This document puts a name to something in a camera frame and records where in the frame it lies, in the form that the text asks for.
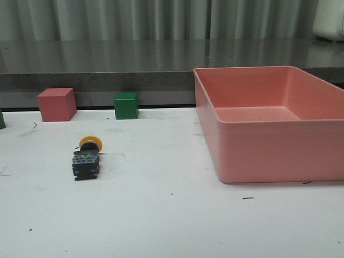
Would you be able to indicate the yellow push button switch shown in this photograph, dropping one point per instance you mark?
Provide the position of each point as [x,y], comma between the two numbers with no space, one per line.
[85,161]

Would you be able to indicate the green cube right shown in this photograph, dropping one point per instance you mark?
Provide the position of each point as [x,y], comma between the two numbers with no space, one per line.
[126,105]

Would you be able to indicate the green cube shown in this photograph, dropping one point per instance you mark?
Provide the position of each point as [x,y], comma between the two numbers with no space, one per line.
[2,120]
[126,105]

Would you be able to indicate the grey stone counter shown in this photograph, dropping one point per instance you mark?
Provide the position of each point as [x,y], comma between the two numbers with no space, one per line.
[160,71]

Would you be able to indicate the pink plastic bin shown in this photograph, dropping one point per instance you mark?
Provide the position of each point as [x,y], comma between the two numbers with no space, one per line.
[270,124]

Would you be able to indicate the pink cube middle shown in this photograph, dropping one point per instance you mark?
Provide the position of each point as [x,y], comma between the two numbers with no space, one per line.
[57,104]

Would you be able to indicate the green cube left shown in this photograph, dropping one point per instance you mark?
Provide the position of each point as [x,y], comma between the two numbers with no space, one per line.
[2,120]

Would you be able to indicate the grey curtain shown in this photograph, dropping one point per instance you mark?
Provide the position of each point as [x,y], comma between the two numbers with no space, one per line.
[155,20]

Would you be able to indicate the white appliance on counter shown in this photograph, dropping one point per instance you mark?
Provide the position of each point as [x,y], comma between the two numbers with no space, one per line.
[328,20]

